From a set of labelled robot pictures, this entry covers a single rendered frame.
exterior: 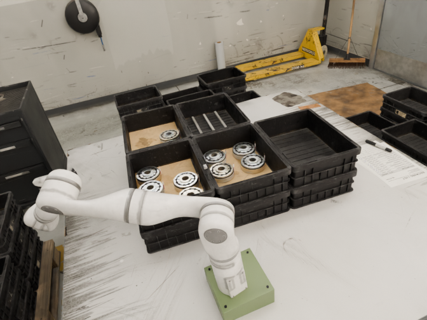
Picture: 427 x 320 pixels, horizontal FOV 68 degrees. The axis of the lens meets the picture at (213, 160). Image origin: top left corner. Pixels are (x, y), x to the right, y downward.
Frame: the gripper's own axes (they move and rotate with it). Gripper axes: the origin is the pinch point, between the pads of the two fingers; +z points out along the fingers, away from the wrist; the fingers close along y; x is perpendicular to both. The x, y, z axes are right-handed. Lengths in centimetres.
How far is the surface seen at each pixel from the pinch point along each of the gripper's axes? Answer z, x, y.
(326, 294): -67, -33, 84
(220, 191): -34, -6, 61
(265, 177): -33, -7, 79
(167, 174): -4.5, -11.8, 42.6
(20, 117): 92, 3, -46
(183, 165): 0, -12, 51
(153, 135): 33, -8, 39
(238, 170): -13, -14, 73
